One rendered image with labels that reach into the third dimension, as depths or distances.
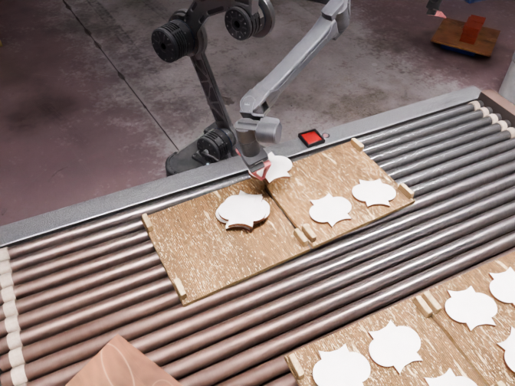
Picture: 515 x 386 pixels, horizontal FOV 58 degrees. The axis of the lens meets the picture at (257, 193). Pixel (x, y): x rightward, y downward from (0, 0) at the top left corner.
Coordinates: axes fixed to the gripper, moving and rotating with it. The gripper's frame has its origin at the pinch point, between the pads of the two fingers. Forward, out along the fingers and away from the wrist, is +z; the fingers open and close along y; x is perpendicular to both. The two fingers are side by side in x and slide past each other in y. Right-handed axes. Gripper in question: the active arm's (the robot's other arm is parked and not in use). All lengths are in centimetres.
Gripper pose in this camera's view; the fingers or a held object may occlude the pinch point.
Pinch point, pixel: (257, 170)
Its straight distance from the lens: 145.0
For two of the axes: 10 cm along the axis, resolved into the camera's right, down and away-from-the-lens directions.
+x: -8.8, 4.4, -1.5
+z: 1.8, 6.2, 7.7
